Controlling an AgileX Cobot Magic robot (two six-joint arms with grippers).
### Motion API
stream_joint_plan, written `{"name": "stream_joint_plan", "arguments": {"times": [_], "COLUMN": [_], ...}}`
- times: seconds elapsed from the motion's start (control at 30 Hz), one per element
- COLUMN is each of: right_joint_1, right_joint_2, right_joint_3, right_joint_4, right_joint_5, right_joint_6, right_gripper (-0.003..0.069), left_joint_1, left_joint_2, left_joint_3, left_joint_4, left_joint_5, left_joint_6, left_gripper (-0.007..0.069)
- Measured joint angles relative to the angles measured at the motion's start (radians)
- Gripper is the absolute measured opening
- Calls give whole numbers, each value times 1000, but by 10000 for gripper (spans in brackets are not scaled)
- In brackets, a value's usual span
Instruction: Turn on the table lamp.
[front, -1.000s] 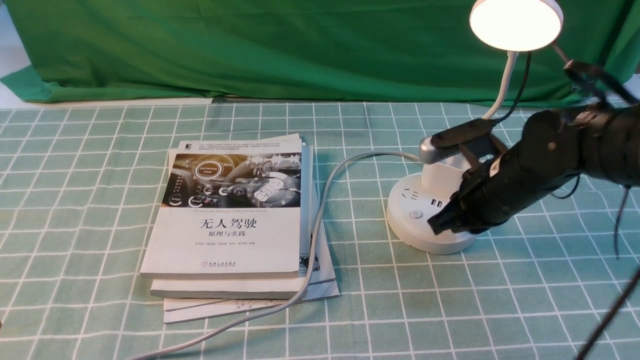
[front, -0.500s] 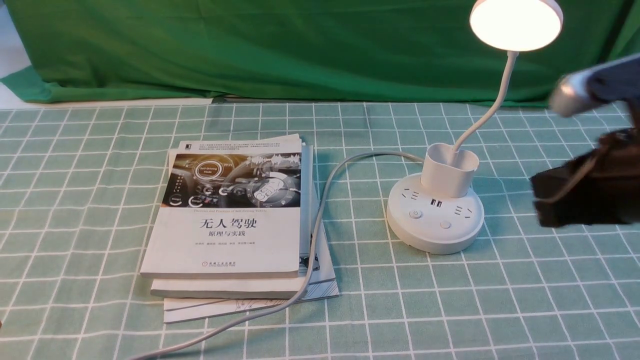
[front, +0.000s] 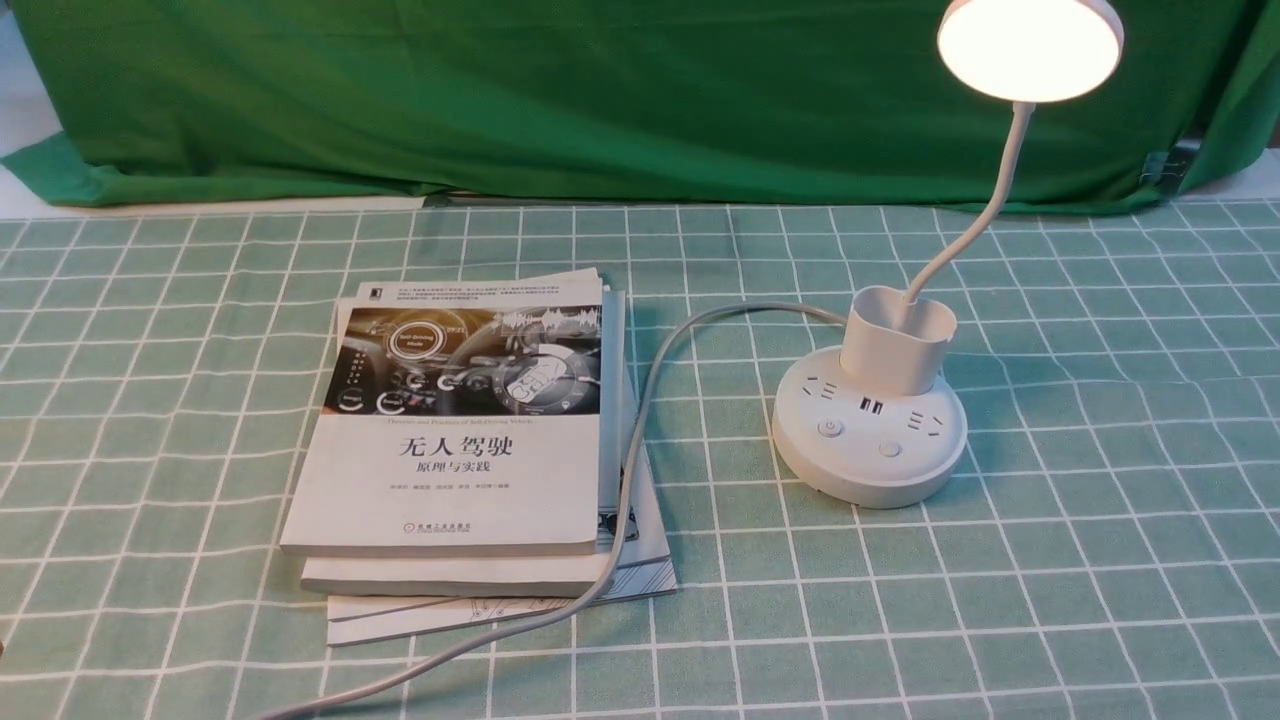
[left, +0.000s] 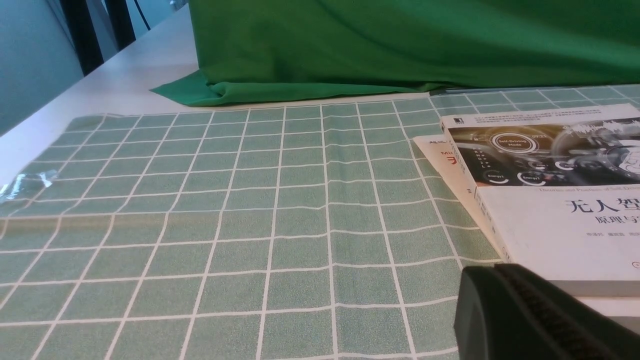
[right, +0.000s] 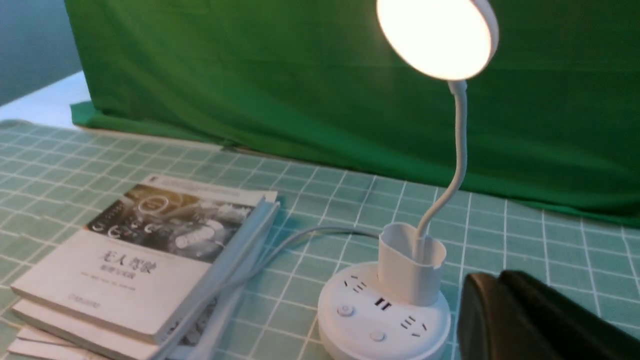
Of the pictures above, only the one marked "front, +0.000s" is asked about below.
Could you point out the white desk lamp with sockets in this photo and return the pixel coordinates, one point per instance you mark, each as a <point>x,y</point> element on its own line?
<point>873,422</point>

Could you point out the self-driving book top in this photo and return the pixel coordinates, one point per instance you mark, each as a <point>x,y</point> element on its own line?
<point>455,470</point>

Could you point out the bottom thin white book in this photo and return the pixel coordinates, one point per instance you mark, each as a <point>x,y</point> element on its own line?
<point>645,569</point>

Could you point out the middle white book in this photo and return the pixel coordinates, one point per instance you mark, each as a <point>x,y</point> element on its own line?
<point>612,400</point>

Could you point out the green checkered tablecloth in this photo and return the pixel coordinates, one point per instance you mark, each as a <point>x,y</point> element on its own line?
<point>1107,547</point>

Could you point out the green backdrop cloth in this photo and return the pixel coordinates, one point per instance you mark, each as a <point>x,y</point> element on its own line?
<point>804,102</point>

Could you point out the metal binder clip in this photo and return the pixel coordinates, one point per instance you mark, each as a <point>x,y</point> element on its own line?
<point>1167,171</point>

